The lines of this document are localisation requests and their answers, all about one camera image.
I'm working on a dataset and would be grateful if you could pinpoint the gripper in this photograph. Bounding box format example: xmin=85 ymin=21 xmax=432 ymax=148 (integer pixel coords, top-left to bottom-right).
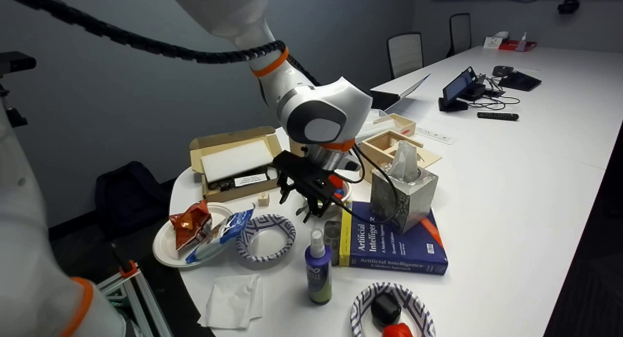
xmin=278 ymin=168 xmax=342 ymax=224

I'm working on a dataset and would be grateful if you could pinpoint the heap of coloured blocks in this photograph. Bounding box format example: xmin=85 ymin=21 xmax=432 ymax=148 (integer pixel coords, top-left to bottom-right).
xmin=329 ymin=175 xmax=347 ymax=200

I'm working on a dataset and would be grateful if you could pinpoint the white bowl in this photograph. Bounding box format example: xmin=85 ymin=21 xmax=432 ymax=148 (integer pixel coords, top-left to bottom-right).
xmin=304 ymin=174 xmax=352 ymax=217

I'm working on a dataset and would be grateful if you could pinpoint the blue patterned paper bowl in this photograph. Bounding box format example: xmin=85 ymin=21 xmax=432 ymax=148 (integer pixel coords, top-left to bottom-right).
xmin=235 ymin=213 xmax=297 ymax=264

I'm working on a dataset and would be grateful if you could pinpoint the grey remote control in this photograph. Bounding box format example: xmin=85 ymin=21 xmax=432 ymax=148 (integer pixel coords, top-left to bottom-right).
xmin=323 ymin=220 xmax=343 ymax=266

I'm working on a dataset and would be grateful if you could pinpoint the purple spray bottle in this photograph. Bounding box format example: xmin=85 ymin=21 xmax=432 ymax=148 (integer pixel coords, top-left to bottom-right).
xmin=305 ymin=228 xmax=333 ymax=306

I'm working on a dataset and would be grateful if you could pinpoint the open cardboard box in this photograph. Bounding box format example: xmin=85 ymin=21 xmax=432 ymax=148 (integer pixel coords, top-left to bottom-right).
xmin=189 ymin=126 xmax=283 ymax=203

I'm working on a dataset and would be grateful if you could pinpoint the white foam pad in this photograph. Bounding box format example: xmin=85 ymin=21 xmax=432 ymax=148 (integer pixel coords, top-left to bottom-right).
xmin=201 ymin=140 xmax=275 ymax=183

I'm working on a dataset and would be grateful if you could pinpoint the blue and white snack packet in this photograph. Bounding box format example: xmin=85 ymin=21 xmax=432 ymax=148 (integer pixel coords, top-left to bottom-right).
xmin=185 ymin=207 xmax=256 ymax=265

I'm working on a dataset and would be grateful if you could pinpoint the wooden compartment box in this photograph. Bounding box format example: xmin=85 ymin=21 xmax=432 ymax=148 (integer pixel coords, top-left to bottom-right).
xmin=359 ymin=130 xmax=443 ymax=185

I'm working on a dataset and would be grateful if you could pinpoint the blue hardcover book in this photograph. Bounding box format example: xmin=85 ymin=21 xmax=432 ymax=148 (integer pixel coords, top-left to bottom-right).
xmin=339 ymin=200 xmax=449 ymax=276

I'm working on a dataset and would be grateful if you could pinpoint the grey tissue box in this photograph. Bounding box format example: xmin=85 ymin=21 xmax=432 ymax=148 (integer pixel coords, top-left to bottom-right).
xmin=369 ymin=141 xmax=439 ymax=234

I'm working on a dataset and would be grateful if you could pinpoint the orange snack bag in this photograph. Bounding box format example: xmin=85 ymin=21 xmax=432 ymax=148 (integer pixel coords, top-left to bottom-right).
xmin=168 ymin=199 xmax=213 ymax=251

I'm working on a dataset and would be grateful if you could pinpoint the white paper napkin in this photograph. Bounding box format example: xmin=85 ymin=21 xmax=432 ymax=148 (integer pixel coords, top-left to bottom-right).
xmin=198 ymin=273 xmax=264 ymax=331

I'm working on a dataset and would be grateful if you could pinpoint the small wooden box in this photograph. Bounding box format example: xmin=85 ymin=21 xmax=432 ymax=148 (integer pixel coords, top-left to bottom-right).
xmin=386 ymin=112 xmax=418 ymax=137

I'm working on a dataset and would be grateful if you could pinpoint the open laptop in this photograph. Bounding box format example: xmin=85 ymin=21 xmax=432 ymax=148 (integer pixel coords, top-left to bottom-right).
xmin=369 ymin=73 xmax=432 ymax=112

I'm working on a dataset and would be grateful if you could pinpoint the black rounded object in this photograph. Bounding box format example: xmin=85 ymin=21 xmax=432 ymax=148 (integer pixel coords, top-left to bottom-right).
xmin=370 ymin=291 xmax=403 ymax=327

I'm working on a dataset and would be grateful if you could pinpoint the white paper plate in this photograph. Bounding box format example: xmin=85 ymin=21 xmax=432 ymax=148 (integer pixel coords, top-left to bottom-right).
xmin=152 ymin=203 xmax=235 ymax=268

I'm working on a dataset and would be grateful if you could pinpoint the white power strip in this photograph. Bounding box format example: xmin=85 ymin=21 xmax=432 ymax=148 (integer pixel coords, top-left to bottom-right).
xmin=415 ymin=126 xmax=456 ymax=146

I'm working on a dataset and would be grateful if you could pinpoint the blue patterned paper plate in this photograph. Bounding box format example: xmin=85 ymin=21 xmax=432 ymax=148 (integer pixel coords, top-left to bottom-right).
xmin=350 ymin=281 xmax=437 ymax=337

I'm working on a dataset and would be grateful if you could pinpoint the red rounded object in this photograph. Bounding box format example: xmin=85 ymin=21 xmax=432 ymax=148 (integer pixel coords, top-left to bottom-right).
xmin=382 ymin=323 xmax=414 ymax=337

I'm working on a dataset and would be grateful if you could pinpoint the black backpack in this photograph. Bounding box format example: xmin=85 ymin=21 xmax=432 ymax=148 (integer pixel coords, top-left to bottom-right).
xmin=94 ymin=160 xmax=172 ymax=236

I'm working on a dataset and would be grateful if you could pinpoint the office chair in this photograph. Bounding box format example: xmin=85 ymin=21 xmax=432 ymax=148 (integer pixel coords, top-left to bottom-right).
xmin=446 ymin=13 xmax=472 ymax=58
xmin=386 ymin=32 xmax=424 ymax=80

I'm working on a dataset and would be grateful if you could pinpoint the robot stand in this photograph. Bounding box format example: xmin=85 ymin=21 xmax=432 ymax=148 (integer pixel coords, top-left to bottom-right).
xmin=96 ymin=259 xmax=174 ymax=337

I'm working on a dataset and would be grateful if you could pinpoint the tablet on black stand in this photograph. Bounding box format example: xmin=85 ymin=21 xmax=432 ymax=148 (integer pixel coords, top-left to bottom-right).
xmin=438 ymin=66 xmax=480 ymax=113

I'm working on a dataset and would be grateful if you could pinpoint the black remote control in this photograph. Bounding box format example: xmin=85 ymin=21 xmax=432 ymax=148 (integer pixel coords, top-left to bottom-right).
xmin=476 ymin=111 xmax=520 ymax=122

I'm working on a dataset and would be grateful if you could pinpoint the black flat pad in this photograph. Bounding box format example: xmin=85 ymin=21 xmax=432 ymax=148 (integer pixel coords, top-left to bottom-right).
xmin=498 ymin=71 xmax=542 ymax=92

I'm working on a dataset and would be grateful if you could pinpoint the white tissue box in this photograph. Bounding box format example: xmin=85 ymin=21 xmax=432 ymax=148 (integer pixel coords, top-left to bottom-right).
xmin=483 ymin=31 xmax=510 ymax=49

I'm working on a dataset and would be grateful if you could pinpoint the red flat box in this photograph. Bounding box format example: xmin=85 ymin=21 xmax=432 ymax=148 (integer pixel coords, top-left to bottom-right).
xmin=498 ymin=39 xmax=537 ymax=52

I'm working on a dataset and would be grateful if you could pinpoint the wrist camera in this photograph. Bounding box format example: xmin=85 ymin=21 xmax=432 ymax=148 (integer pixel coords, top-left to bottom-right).
xmin=271 ymin=150 xmax=324 ymax=182

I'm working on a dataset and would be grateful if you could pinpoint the tangle of black cables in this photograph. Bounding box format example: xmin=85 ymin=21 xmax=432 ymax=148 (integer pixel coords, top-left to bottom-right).
xmin=466 ymin=73 xmax=522 ymax=112

